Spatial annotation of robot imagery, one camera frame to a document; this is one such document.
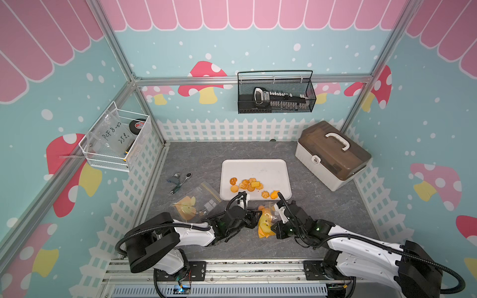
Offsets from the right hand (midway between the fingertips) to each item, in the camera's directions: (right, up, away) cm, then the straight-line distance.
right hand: (270, 228), depth 81 cm
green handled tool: (-47, +15, +19) cm, 53 cm away
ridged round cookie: (-12, +17, +19) cm, 28 cm away
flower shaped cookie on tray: (-1, +12, +14) cm, 19 cm away
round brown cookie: (-8, +15, +17) cm, 24 cm away
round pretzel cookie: (-18, +19, +22) cm, 34 cm away
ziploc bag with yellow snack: (0, +4, +4) cm, 5 cm away
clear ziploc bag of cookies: (-36, +8, +13) cm, 39 cm away
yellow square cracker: (-6, +17, +19) cm, 26 cm away
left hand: (-5, +5, +3) cm, 7 cm away
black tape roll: (-59, +45, 0) cm, 74 cm away
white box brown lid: (+29, +32, +7) cm, 44 cm away
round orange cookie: (-17, +15, +18) cm, 28 cm away
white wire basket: (-53, +29, -16) cm, 62 cm away
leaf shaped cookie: (-3, +15, +17) cm, 23 cm away
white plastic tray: (-1, +19, +23) cm, 30 cm away
